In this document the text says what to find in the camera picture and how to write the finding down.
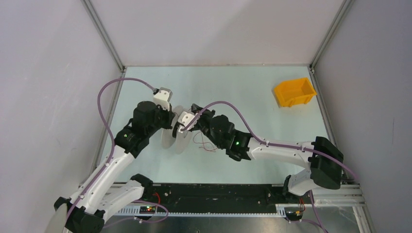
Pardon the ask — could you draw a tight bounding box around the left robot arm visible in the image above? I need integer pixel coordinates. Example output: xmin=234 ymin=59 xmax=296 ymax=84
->
xmin=54 ymin=100 xmax=175 ymax=233

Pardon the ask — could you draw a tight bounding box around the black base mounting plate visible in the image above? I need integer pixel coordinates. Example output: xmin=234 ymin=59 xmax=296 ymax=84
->
xmin=142 ymin=183 xmax=299 ymax=215

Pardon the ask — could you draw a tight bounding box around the left corner aluminium post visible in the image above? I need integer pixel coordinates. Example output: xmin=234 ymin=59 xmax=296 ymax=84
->
xmin=80 ymin=0 xmax=126 ymax=73

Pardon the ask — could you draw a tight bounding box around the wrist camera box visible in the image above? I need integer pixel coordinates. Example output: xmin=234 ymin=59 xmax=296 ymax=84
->
xmin=153 ymin=87 xmax=173 ymax=112
xmin=177 ymin=110 xmax=196 ymax=133

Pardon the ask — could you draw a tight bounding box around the white plastic cable spool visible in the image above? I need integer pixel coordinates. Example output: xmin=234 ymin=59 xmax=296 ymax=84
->
xmin=161 ymin=105 xmax=192 ymax=154

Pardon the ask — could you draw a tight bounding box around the corner aluminium post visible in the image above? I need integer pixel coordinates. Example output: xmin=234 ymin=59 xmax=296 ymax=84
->
xmin=309 ymin=0 xmax=355 ymax=72
xmin=80 ymin=0 xmax=126 ymax=73

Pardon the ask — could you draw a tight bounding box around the orange plastic bin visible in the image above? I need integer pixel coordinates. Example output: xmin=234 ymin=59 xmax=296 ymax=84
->
xmin=274 ymin=77 xmax=317 ymax=107

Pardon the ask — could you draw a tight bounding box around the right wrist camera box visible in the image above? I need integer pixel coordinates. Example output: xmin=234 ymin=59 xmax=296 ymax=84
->
xmin=177 ymin=110 xmax=196 ymax=133

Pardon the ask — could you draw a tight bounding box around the left controller board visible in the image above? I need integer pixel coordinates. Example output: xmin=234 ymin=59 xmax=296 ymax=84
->
xmin=139 ymin=205 xmax=157 ymax=215

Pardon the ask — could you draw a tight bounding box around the controller board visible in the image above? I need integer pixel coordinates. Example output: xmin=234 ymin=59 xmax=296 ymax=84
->
xmin=285 ymin=211 xmax=304 ymax=222
xmin=139 ymin=205 xmax=157 ymax=215

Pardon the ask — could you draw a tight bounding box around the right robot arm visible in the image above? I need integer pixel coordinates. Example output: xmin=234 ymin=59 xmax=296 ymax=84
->
xmin=190 ymin=104 xmax=344 ymax=203

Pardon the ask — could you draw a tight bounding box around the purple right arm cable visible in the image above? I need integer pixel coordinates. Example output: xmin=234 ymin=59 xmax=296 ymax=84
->
xmin=180 ymin=100 xmax=360 ymax=233

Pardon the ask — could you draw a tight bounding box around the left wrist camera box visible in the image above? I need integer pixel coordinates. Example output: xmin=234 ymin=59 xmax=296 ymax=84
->
xmin=153 ymin=87 xmax=173 ymax=112

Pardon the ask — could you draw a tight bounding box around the right controller board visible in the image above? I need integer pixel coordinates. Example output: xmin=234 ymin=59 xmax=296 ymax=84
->
xmin=285 ymin=211 xmax=304 ymax=222

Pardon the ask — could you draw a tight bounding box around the thin red wire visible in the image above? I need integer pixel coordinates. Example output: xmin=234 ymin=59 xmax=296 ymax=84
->
xmin=192 ymin=131 xmax=219 ymax=153

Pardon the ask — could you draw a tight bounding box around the right corner aluminium post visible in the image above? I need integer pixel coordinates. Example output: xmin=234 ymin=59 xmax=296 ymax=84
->
xmin=309 ymin=0 xmax=355 ymax=72

